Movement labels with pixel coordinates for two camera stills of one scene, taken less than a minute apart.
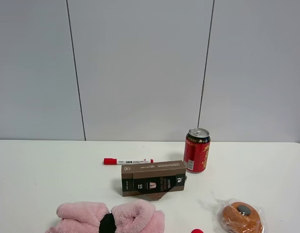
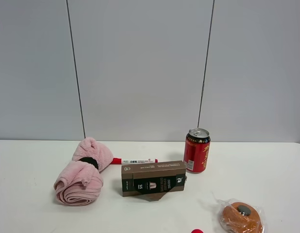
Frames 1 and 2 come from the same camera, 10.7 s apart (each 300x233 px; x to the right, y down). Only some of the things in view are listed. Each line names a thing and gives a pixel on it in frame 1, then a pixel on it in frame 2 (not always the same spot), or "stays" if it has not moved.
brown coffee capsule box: [151, 180] stays
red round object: [197, 230] stays
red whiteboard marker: [111, 161] stays
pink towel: [134, 216] -> [80, 182]
